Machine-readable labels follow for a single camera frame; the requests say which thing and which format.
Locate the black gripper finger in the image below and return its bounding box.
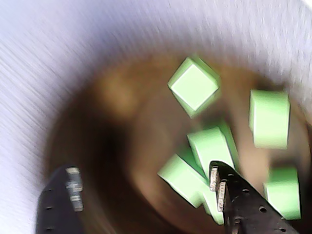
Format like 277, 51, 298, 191
36, 163, 88, 234
209, 160, 300, 234

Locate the small green cube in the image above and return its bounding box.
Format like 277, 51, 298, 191
157, 153, 210, 209
263, 167, 301, 222
248, 89, 291, 150
201, 187, 225, 225
167, 56, 221, 119
187, 119, 240, 180

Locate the black metal bucket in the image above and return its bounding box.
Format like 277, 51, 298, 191
0, 0, 312, 234

